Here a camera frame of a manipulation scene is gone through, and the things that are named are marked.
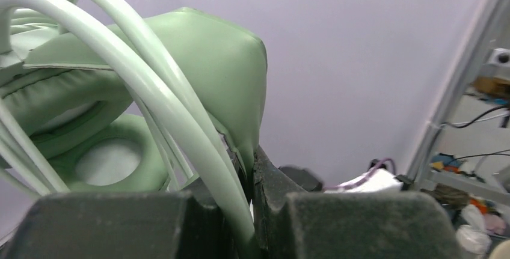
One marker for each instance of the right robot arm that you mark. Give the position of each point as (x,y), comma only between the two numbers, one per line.
(381,176)

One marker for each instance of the green headphones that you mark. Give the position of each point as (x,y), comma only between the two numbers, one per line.
(70,99)

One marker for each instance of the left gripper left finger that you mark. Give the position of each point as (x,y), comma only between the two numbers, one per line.
(183,224)

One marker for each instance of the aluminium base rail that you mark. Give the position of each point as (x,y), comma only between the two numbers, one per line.
(468,58)

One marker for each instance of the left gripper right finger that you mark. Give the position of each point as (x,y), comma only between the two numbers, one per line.
(293,223)

